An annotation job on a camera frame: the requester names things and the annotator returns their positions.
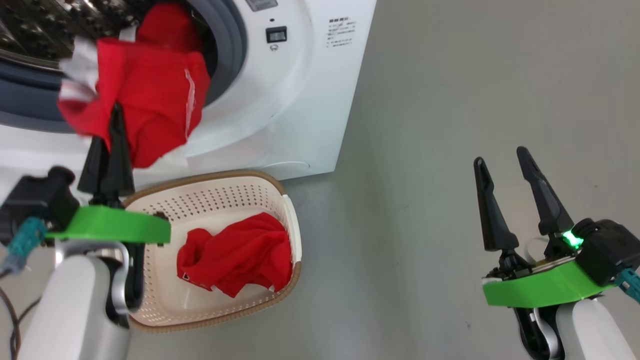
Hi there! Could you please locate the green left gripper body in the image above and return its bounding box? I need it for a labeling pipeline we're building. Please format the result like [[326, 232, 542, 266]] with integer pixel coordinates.
[[46, 196, 172, 247]]

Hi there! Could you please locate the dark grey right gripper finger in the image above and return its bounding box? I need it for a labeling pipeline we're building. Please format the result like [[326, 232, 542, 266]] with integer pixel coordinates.
[[516, 145, 575, 236], [473, 156, 520, 253]]

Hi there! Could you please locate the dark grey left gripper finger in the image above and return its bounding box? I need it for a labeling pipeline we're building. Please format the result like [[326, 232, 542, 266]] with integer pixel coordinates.
[[77, 135, 110, 197], [100, 102, 136, 202]]

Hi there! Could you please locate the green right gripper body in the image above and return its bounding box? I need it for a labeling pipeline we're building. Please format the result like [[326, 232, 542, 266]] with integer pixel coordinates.
[[482, 231, 616, 309]]

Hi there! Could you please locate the red garment with white stitching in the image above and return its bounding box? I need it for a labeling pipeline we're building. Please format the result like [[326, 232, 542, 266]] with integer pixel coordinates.
[[56, 2, 212, 169]]

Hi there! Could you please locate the red garment with white tag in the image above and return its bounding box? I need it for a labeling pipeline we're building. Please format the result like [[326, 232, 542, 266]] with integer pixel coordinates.
[[176, 212, 294, 299]]

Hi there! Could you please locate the cream perforated basket brown rim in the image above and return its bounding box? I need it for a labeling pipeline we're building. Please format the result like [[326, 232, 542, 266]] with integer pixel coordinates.
[[121, 169, 303, 334]]

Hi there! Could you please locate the steel washing machine drum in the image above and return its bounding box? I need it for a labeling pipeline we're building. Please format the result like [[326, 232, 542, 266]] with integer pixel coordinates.
[[0, 0, 147, 72]]

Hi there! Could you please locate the white front-load washing machine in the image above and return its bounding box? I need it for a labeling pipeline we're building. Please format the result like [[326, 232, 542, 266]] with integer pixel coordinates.
[[0, 0, 379, 203]]

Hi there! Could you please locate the teal right camera connector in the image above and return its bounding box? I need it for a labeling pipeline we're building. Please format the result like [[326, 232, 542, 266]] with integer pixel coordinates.
[[614, 267, 640, 304]]

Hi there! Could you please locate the teal camera connector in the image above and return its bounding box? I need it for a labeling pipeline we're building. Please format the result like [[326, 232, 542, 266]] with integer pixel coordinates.
[[614, 267, 640, 304], [4, 216, 49, 275]]

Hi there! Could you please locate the teal left camera connector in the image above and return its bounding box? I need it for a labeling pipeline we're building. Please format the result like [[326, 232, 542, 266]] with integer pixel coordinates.
[[4, 216, 49, 275]]

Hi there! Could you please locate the thin black cable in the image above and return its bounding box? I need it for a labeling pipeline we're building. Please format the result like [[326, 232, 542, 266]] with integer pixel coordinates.
[[0, 270, 44, 360]]

